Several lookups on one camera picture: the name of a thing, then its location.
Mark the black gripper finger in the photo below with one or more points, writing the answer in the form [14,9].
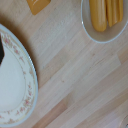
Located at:
[1,53]

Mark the orange food block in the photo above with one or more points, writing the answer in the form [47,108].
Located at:
[38,5]

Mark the floral rimmed white plate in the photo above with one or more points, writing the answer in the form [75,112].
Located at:
[13,86]

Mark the small white bowl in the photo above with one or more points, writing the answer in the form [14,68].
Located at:
[100,36]

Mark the yellow fry piece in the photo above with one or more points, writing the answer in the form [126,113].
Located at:
[98,15]
[112,11]
[120,8]

